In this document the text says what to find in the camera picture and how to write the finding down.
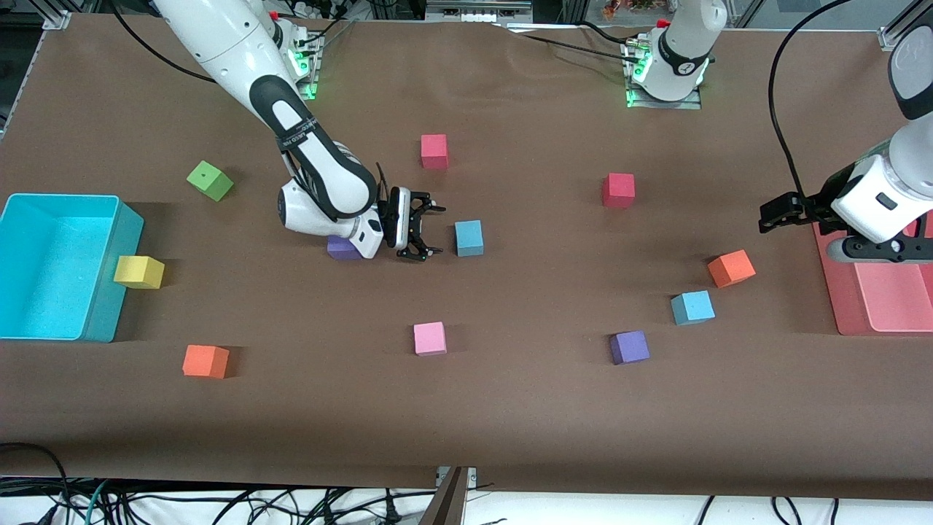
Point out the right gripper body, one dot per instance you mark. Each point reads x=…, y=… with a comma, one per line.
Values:
x=401, y=216

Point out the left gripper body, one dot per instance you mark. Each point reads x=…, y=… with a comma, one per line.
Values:
x=815, y=205

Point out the light blue foam block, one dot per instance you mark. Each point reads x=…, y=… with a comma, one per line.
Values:
x=469, y=238
x=692, y=307

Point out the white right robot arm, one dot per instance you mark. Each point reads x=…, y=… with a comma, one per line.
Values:
x=219, y=44

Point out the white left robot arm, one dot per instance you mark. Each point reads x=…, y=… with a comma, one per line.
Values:
x=681, y=58

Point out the red foam block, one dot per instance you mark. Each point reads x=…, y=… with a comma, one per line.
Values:
x=434, y=149
x=618, y=188

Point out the orange foam block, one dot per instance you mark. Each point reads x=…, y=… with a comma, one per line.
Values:
x=731, y=267
x=204, y=361

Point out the purple foam block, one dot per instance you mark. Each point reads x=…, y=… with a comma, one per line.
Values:
x=629, y=346
x=339, y=250

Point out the pink foam block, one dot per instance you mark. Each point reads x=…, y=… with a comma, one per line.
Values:
x=430, y=337

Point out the pink plastic bin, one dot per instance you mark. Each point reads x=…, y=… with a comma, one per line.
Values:
x=882, y=299

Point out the brown table cover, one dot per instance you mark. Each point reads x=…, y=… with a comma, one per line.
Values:
x=510, y=408

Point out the green foam block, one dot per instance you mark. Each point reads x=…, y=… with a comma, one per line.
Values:
x=210, y=179

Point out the white device behind table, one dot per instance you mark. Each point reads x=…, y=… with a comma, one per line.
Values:
x=474, y=14

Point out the yellow foam block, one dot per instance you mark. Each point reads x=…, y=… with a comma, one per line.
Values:
x=138, y=271

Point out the cyan plastic bin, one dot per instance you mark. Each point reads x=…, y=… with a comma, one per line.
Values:
x=51, y=277

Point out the aluminium frame profile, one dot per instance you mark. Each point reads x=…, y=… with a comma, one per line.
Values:
x=57, y=18
x=893, y=36
x=18, y=95

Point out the small metal bracket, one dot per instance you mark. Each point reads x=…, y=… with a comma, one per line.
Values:
x=472, y=475

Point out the grey camera stand post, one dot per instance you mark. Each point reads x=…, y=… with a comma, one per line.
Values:
x=446, y=507

